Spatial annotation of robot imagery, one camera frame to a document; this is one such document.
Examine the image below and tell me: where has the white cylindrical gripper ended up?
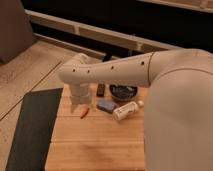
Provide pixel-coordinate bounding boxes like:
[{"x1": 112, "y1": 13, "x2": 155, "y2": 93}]
[{"x1": 69, "y1": 84, "x2": 91, "y2": 105}]

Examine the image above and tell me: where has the dark floor mat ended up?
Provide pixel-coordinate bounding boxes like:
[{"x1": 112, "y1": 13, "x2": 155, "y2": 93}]
[{"x1": 5, "y1": 88, "x2": 62, "y2": 171}]

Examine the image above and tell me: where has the dark ceramic bowl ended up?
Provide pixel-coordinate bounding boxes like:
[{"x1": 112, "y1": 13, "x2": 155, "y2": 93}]
[{"x1": 109, "y1": 85, "x2": 138, "y2": 101}]

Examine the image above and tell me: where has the red chili pepper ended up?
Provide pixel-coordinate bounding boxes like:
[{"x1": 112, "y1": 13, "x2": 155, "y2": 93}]
[{"x1": 80, "y1": 106, "x2": 90, "y2": 119}]

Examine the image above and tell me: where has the white plastic bottle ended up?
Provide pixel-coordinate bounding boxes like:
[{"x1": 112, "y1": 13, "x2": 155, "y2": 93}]
[{"x1": 112, "y1": 100, "x2": 144, "y2": 121}]

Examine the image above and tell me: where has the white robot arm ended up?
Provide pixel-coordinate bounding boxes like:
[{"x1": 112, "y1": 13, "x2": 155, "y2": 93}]
[{"x1": 59, "y1": 49, "x2": 213, "y2": 171}]

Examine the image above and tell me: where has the black remote control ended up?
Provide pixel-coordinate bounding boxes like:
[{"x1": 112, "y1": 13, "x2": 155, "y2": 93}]
[{"x1": 96, "y1": 84, "x2": 105, "y2": 97}]

